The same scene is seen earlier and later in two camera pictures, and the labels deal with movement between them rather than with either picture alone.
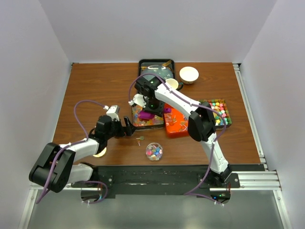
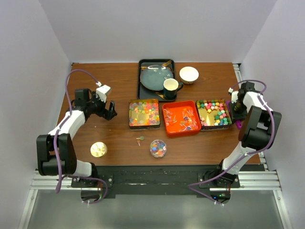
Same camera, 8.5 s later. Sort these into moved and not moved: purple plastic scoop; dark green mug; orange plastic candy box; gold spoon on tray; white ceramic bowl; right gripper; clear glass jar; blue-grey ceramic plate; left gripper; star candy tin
Moved: left gripper; clear glass jar; right gripper; purple plastic scoop
Not moved: white ceramic bowl; gold spoon on tray; orange plastic candy box; star candy tin; dark green mug; blue-grey ceramic plate
